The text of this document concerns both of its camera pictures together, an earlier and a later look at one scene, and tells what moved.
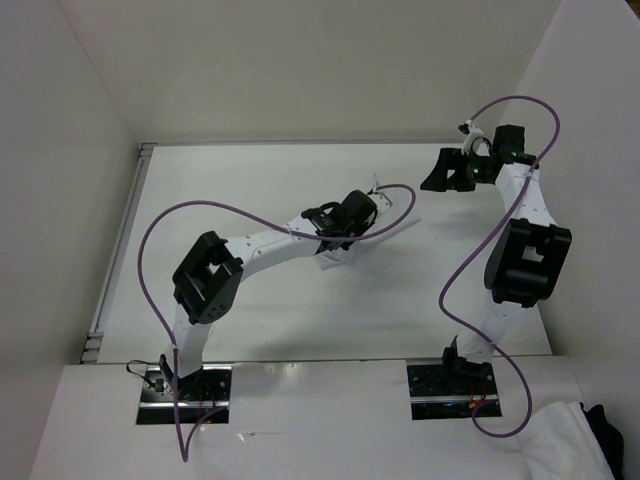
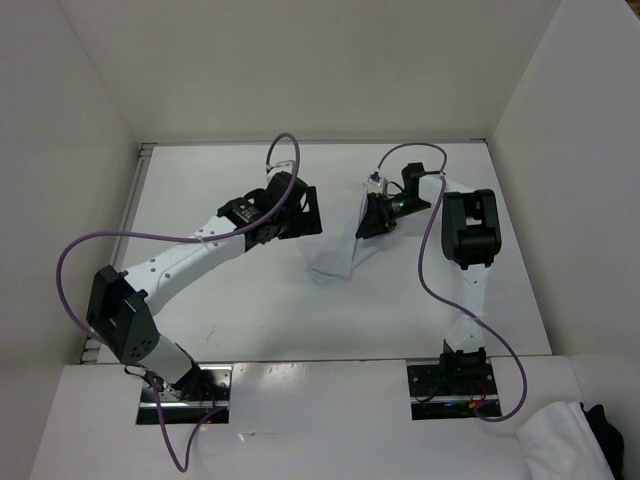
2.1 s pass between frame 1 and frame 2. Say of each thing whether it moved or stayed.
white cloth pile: stayed
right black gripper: moved
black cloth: stayed
